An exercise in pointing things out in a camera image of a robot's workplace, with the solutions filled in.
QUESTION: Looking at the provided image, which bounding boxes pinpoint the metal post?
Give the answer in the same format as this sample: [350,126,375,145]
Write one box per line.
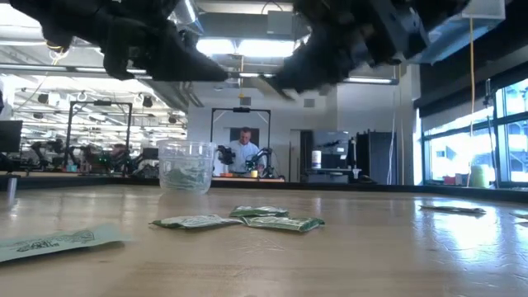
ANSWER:
[6,175,20,204]

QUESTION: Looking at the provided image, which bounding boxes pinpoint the green white Truvia packet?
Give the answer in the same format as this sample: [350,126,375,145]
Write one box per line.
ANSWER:
[240,215,326,233]
[163,166,206,192]
[148,214,245,230]
[229,205,290,219]

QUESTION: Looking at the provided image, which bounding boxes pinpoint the white hanging cord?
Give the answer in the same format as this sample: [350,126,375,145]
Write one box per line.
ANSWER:
[386,65,398,186]

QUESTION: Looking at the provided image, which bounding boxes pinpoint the black metal rig frame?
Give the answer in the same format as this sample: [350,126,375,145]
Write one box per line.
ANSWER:
[210,107,272,179]
[64,100,133,170]

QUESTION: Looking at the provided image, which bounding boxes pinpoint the yellow-green container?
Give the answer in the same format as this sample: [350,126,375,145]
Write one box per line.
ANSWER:
[469,164,491,189]

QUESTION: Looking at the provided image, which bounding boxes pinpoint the black computer monitor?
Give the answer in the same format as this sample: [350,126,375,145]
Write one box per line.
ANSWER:
[0,120,24,153]

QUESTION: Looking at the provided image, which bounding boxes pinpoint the long ceiling light fixture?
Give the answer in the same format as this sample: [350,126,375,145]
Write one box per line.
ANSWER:
[0,63,399,86]

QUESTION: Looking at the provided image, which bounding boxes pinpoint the standing person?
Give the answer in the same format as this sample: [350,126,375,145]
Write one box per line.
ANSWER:
[228,126,264,174]

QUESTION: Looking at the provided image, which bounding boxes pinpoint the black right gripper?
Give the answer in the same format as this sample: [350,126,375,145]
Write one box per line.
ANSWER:
[273,0,398,100]

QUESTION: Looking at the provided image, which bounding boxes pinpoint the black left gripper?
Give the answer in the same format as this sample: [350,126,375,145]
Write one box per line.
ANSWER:
[98,0,230,83]

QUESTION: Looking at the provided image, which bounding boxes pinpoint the grey ceiling box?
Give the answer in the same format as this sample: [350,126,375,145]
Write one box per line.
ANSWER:
[266,10,294,35]

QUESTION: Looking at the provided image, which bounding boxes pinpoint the grey desk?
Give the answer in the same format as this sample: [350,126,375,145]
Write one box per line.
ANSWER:
[304,167,362,185]

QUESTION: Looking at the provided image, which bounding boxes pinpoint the silver air duct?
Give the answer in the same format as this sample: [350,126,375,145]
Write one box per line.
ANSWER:
[171,0,204,33]

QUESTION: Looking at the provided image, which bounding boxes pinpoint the black cabinet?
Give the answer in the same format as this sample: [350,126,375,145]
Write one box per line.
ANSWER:
[356,130,398,186]

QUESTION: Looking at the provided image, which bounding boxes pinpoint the clear plastic cup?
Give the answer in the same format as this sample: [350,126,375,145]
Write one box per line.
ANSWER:
[156,139,217,196]

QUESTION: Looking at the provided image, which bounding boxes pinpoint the black ceiling-mounted device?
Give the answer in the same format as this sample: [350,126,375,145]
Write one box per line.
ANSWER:
[44,40,71,63]

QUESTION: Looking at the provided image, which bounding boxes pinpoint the orange-topped background table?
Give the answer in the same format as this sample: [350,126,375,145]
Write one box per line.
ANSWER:
[211,176,286,184]

